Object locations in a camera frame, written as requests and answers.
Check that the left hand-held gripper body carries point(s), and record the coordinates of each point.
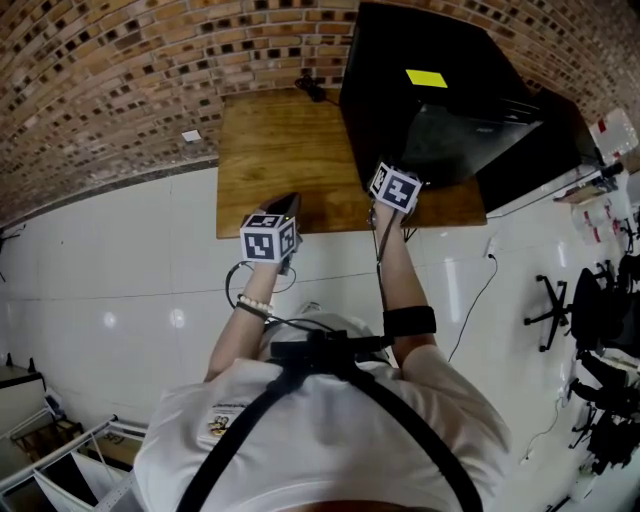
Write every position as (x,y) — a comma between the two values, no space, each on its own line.
(260,245)

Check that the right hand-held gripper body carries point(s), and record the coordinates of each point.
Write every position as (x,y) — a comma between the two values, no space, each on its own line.
(397,190)

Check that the black fridge door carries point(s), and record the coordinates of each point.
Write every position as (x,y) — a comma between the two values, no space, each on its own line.
(465,150)

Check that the black mini fridge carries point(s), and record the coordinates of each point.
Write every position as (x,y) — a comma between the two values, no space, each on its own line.
(425,40)

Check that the person's right forearm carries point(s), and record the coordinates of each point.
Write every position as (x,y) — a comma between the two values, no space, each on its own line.
(400,270)

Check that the person's left forearm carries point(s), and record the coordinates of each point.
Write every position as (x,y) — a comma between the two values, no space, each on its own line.
(235,340)

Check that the black cabinet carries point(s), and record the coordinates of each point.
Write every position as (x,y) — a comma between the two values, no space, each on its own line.
(545,165)

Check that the wooden table with metal legs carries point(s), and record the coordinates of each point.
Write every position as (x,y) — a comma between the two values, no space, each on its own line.
(280,150)

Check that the black wrist band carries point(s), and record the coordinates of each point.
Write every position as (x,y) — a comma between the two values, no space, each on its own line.
(250,311)

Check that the white shoe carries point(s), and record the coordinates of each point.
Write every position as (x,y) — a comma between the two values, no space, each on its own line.
(311,306)

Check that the white power strip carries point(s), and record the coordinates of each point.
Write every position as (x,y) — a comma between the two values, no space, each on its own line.
(490,248)

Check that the yellow sticky note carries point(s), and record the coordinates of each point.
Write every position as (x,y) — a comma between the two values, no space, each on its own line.
(426,78)

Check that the black chest harness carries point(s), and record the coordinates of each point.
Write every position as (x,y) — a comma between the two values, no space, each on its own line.
(320,347)

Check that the brown cardboard box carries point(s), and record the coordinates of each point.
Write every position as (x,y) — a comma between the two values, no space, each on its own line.
(575,196)

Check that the clear water jug red label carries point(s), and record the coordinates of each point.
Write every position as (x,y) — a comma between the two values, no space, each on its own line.
(615,135)
(597,225)

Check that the white t-shirt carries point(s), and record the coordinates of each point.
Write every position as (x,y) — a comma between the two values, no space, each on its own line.
(325,450)

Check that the black office chair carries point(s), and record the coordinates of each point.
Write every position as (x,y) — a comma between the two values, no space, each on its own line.
(610,445)
(585,310)

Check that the black tripod stand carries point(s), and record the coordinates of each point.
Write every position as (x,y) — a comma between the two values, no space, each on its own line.
(5,235)

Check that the white metal shelf rack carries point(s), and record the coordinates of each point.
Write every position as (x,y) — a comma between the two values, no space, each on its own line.
(60,460)

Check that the white wall socket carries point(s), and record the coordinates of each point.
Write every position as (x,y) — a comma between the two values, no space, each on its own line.
(190,136)

